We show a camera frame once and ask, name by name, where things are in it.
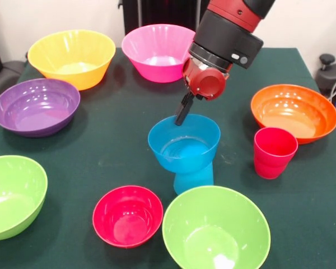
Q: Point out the black floor stand base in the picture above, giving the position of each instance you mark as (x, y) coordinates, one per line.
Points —
(330, 75)

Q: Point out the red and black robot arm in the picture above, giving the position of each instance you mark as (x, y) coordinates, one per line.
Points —
(229, 30)

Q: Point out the small red plastic bowl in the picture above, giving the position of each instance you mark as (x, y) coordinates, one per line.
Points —
(126, 218)

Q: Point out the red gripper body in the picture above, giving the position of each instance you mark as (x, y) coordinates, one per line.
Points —
(210, 84)

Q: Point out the shallow purple plastic bowl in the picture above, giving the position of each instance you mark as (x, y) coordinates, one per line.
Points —
(36, 109)

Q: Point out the large pink plastic bowl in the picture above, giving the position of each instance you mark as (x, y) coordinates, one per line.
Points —
(156, 47)

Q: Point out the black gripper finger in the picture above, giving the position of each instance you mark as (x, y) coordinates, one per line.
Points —
(183, 113)
(179, 107)

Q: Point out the dark green table cloth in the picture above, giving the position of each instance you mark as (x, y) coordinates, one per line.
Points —
(128, 112)

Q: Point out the light green plastic bowl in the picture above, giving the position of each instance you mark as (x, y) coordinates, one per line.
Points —
(14, 196)
(215, 224)

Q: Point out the red plastic cup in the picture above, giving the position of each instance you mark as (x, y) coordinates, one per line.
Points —
(271, 162)

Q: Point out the blue plastic cup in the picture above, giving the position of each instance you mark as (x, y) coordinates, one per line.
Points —
(193, 179)

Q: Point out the shallow orange plastic bowl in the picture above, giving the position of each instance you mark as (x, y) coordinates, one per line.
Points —
(294, 115)

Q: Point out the large yellow-orange plastic bowl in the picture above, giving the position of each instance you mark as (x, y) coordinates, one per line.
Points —
(72, 47)

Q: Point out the small blue plastic bowl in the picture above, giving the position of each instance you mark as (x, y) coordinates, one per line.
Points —
(210, 131)

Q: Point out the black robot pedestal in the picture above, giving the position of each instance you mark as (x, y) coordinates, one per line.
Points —
(156, 12)

